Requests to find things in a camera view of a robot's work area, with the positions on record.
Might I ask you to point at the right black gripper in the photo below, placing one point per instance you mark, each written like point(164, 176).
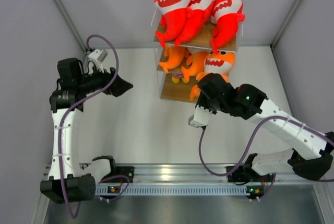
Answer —
point(201, 103)

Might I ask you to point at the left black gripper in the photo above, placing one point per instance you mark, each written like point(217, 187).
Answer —
point(119, 86)

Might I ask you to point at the orange shark plush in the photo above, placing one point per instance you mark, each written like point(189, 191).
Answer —
point(195, 63)
point(221, 63)
point(175, 55)

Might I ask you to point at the red shark plush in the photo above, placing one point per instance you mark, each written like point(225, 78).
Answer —
point(226, 16)
point(200, 13)
point(174, 14)

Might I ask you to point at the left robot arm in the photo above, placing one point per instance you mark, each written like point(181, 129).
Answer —
point(67, 181)

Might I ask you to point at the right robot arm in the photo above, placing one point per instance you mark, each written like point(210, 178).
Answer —
point(309, 155)

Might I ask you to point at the orange shark plush on shelf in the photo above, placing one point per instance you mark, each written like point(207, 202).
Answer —
point(175, 55)

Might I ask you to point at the yellow striped plush left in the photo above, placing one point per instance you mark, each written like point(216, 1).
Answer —
point(177, 77)

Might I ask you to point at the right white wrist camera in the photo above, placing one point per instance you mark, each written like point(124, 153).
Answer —
point(201, 117)

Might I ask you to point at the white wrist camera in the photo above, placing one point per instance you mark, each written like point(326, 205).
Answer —
point(201, 117)
point(97, 57)

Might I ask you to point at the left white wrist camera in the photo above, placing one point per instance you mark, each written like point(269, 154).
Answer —
point(97, 57)

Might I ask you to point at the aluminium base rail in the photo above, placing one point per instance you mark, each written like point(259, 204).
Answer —
point(196, 173)

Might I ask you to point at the grey slotted cable duct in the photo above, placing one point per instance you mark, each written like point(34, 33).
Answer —
point(178, 190)

